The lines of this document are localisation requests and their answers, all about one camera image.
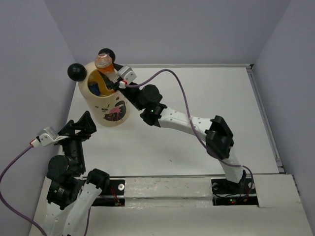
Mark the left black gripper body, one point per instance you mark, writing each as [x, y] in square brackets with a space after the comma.
[74, 143]

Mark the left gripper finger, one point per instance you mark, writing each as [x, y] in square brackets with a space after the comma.
[86, 125]
[70, 129]

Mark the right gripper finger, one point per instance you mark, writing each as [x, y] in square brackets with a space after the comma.
[109, 80]
[117, 66]

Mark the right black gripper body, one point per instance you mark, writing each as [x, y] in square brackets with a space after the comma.
[133, 94]

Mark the long orange capped bottle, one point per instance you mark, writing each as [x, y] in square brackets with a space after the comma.
[104, 64]

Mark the clear bottle blue label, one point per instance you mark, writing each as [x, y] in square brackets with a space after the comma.
[94, 88]

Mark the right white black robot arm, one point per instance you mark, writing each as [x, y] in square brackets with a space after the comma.
[214, 134]

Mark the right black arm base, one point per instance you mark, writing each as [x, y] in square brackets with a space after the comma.
[228, 194]

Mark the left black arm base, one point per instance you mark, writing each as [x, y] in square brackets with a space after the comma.
[113, 196]

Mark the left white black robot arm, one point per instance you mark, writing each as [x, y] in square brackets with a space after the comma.
[69, 198]

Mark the cream panda-ear waste bin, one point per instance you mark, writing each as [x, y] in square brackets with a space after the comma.
[108, 109]

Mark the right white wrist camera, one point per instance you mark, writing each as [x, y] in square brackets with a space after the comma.
[127, 75]

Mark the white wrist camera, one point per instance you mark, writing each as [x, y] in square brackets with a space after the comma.
[46, 137]
[127, 75]

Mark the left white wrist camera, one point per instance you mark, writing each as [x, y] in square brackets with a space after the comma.
[46, 137]

